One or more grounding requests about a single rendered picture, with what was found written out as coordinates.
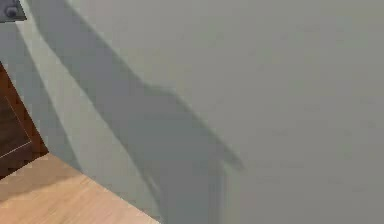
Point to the dark grey stove top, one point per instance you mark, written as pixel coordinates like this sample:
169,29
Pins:
10,10

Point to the dark brown wooden cabinet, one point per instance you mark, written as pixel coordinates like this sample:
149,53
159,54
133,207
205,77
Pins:
13,130

